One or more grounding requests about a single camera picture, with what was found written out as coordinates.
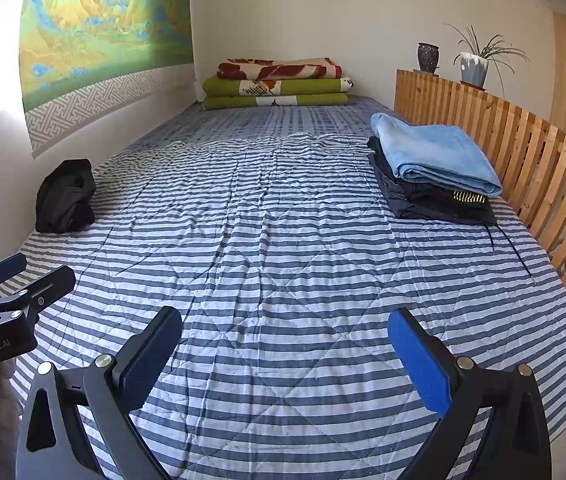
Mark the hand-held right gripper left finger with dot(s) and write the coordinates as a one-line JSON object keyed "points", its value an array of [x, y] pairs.
{"points": [[148, 355]]}

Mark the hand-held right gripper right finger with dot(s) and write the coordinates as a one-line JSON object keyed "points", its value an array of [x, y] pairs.
{"points": [[423, 360]]}

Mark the black garment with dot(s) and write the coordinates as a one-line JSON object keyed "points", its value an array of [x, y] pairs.
{"points": [[65, 200]]}

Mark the dark navy folded garment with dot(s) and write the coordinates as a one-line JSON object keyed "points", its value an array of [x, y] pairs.
{"points": [[443, 212]]}

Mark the blue white striped quilt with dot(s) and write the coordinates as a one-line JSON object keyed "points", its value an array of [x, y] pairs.
{"points": [[283, 260]]}

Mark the folded dark clothes stack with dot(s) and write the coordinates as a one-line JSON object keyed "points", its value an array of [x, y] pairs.
{"points": [[433, 191]]}

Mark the stack of folded clothes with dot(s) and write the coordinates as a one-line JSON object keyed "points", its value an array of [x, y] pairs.
{"points": [[433, 150]]}

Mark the blue patterned bedsheet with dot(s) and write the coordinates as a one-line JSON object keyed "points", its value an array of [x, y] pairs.
{"points": [[263, 120]]}

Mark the green folded quilt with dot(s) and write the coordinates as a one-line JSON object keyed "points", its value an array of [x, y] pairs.
{"points": [[303, 86], [308, 101]]}

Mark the potted spider plant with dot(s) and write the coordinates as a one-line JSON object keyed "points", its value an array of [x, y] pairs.
{"points": [[473, 70]]}

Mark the dark speckled vase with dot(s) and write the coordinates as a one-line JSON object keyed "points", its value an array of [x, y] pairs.
{"points": [[428, 57]]}

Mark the red and white folded blanket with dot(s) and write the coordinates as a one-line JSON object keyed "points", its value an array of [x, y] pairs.
{"points": [[283, 69]]}

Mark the wooden slatted bed rail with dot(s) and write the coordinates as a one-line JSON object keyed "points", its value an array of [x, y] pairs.
{"points": [[463, 105]]}

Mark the landscape painting wall hanging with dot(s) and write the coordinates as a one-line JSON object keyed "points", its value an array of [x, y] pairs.
{"points": [[103, 20]]}

